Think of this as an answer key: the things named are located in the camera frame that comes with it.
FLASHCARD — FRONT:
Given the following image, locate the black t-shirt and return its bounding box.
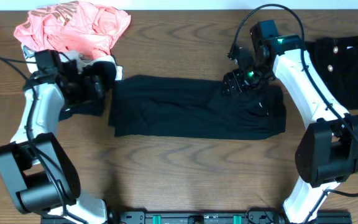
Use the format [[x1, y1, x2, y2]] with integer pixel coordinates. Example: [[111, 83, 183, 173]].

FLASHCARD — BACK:
[[108, 75, 287, 140]]

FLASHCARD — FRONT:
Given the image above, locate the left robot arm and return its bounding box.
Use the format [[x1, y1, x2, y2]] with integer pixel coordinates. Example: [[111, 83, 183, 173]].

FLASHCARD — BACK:
[[0, 50, 109, 223]]

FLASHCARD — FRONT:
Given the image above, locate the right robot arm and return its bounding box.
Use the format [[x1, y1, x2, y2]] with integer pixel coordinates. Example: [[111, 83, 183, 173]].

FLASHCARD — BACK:
[[224, 20, 358, 223]]

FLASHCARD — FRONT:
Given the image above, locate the black garment under pile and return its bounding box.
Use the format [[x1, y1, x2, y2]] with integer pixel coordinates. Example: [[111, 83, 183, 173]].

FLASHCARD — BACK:
[[59, 61, 117, 121]]

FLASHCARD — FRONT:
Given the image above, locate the white printed shirt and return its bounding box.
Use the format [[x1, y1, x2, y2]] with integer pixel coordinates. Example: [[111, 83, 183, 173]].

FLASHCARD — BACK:
[[21, 44, 124, 82]]

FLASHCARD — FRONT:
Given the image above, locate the pink crumpled shirt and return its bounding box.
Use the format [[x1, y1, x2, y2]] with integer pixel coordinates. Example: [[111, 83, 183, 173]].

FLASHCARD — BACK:
[[14, 1, 132, 60]]

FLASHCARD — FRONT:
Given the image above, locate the black cardigan with gold buttons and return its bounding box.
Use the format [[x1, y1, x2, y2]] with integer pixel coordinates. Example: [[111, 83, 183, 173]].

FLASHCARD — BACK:
[[306, 36, 358, 110]]

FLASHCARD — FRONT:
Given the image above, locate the right black cable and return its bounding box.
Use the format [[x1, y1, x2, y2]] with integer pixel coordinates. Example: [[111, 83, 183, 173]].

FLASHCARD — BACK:
[[227, 3, 358, 224]]

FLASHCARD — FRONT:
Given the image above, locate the black cable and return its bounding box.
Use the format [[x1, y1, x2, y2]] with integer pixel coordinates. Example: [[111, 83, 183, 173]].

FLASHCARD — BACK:
[[0, 51, 90, 224], [227, 3, 358, 224]]

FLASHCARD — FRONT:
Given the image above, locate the left black cable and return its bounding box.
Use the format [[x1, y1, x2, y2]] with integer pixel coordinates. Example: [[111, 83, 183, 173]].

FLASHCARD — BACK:
[[0, 51, 90, 224]]

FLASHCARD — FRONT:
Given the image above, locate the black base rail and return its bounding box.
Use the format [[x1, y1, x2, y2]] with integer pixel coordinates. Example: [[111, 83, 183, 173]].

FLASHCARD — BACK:
[[40, 209, 353, 224]]

